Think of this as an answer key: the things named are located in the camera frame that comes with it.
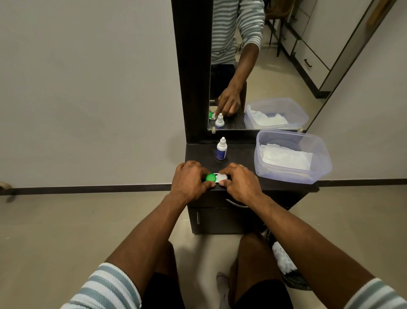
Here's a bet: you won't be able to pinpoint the person's left hand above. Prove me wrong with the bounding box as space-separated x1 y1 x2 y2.
170 161 217 206

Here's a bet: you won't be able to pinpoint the person's right hand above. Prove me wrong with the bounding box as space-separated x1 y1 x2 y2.
219 162 265 206

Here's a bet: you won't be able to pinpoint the green and white lens case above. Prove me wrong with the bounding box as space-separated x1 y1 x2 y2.
205 173 228 185

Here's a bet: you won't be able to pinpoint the person's left forearm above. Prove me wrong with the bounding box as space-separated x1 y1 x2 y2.
105 191 189 291

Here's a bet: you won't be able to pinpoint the person's right forearm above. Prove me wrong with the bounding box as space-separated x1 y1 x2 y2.
251 194 376 309

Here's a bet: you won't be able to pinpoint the small white dropper bottle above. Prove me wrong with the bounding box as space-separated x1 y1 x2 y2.
216 137 227 160

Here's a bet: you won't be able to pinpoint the dark wooden cabinet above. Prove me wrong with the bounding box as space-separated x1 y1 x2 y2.
185 140 320 235

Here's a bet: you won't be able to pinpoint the white tissue paper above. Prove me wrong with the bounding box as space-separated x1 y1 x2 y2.
260 143 314 171

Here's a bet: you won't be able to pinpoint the person's right leg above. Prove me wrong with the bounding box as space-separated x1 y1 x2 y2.
228 233 284 288

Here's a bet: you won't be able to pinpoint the person's leg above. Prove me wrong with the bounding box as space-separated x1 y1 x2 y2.
152 241 179 287
228 233 284 288

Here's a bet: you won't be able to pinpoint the person's left leg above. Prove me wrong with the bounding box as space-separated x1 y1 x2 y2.
152 241 179 287

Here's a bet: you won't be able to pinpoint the clear plastic container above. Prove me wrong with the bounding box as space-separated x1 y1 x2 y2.
254 129 333 185

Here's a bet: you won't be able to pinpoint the black bin with white waste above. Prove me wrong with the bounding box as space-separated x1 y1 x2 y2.
266 229 313 292

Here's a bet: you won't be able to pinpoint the white shoe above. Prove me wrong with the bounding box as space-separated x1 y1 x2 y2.
216 271 231 309

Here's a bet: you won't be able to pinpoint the dark wooden mirror panel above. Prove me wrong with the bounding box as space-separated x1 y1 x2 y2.
171 0 214 144

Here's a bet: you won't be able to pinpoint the black shorts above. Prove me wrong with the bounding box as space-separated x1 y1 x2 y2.
141 271 294 309

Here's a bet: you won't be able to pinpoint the striped shirt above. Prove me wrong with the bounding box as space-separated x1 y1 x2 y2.
60 262 407 309

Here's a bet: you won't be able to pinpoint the wall mirror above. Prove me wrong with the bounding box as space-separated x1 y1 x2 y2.
208 0 398 132

